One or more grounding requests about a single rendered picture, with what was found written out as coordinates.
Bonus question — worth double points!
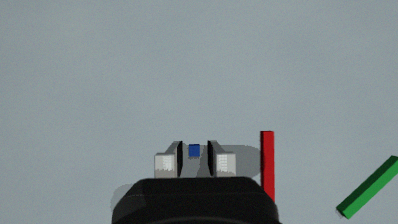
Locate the green flat bar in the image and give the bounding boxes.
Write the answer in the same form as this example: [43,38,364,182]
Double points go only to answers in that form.
[336,155,398,219]

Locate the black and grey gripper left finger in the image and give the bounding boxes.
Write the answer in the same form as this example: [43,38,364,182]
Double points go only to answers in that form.
[154,141,183,178]

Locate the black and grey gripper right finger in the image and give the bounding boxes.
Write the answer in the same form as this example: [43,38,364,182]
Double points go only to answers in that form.
[207,140,236,177]

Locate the red rod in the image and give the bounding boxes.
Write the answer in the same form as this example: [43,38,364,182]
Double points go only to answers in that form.
[260,131,275,202]

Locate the small blue cube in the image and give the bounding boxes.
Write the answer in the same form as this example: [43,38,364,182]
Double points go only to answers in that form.
[189,144,200,157]

